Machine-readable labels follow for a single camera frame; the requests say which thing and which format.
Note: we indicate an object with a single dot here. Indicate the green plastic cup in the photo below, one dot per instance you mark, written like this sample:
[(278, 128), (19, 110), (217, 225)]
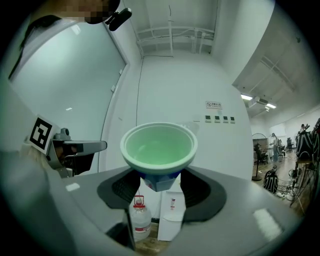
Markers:
[(160, 150)]

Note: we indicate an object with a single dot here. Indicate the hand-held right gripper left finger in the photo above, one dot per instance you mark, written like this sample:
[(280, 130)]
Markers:
[(75, 200)]

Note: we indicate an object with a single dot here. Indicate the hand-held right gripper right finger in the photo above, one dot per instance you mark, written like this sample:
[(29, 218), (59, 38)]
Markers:
[(237, 205)]

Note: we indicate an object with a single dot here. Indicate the wall thermostat panel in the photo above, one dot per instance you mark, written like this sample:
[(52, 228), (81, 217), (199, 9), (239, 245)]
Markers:
[(225, 119), (217, 119), (208, 119), (232, 119)]

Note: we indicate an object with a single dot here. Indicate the white water dispenser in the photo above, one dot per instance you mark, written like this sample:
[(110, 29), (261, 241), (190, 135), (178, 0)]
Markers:
[(170, 225)]

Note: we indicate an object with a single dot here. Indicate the ceiling light panel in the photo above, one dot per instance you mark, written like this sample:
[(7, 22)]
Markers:
[(246, 97), (271, 105)]

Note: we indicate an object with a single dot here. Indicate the black standing fan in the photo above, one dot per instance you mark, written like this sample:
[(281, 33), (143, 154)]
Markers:
[(257, 178)]

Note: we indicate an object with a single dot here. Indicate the black white striped bag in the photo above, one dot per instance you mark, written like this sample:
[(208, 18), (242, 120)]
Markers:
[(305, 145), (271, 181)]

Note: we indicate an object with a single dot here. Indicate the black head-mounted camera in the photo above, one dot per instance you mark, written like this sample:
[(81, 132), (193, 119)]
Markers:
[(120, 17)]

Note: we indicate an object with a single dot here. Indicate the white ceiling pipe rack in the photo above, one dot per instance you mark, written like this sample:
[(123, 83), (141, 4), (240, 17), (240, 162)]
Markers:
[(172, 35)]

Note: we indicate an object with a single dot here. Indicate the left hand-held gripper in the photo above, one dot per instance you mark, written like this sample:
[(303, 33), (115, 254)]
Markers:
[(40, 132)]

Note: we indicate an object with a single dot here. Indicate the black office chair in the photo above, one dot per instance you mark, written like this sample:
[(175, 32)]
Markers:
[(261, 155)]

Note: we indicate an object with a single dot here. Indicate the person's left forearm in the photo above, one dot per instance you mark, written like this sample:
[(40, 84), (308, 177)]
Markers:
[(20, 190)]

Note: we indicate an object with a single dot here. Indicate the white wall sign red symbol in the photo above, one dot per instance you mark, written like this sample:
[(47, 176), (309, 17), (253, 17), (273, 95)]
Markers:
[(214, 105)]

